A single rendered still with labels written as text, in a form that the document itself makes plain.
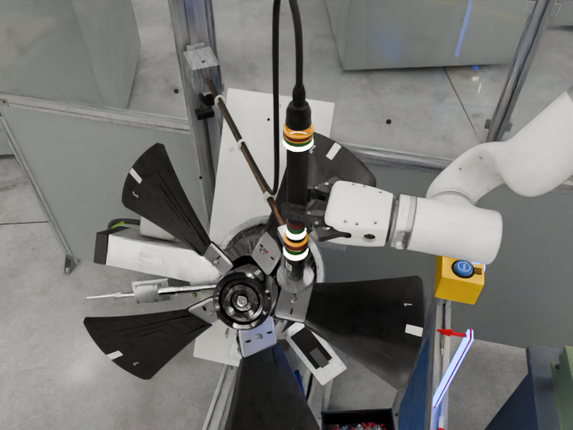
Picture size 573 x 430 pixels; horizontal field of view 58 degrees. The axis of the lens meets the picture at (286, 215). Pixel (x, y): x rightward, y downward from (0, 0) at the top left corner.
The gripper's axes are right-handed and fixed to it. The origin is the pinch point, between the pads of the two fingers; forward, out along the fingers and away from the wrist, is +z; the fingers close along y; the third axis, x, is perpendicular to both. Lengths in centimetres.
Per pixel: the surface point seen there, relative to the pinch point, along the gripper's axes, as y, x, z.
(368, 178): 13.9, -5.2, -10.7
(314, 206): 10.6, -11.6, -1.5
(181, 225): 6.0, -19.7, 25.0
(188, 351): 38, -148, 53
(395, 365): -8.5, -30.8, -22.1
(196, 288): 2.4, -36.6, 22.4
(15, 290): 49, -150, 144
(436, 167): 70, -48, -30
